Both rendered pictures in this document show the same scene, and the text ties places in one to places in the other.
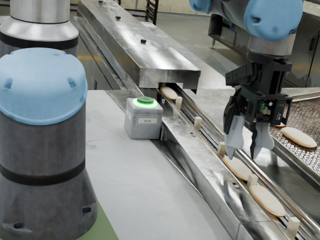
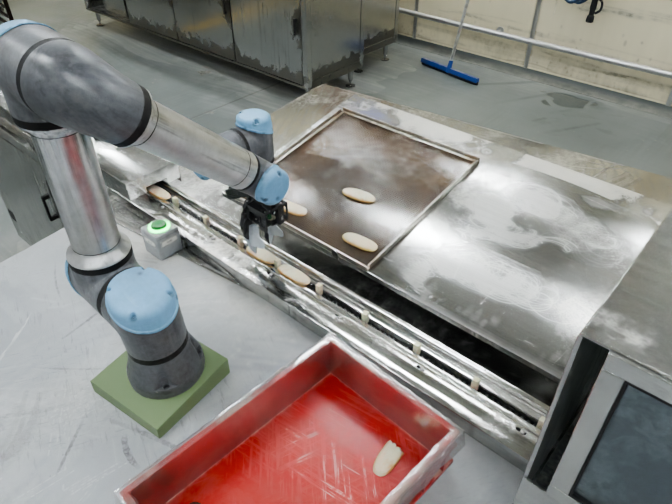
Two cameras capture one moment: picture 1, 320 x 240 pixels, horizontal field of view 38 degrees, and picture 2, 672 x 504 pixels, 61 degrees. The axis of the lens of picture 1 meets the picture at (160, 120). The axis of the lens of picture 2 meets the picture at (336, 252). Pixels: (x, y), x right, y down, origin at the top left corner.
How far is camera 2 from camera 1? 0.60 m
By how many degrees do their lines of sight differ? 30
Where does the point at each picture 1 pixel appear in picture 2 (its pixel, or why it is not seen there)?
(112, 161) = not seen: hidden behind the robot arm
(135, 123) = (160, 248)
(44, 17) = (109, 246)
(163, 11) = not seen: outside the picture
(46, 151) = (170, 339)
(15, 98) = (142, 322)
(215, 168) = (248, 265)
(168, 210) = (233, 313)
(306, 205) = (316, 259)
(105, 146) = not seen: hidden behind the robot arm
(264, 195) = (291, 272)
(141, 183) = (200, 301)
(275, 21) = (276, 194)
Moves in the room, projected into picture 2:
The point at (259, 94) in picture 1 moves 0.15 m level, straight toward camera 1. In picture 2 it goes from (264, 210) to (278, 249)
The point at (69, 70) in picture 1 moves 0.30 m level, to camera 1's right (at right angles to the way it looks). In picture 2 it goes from (161, 284) to (312, 235)
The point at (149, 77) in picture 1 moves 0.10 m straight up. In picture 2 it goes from (136, 187) to (128, 156)
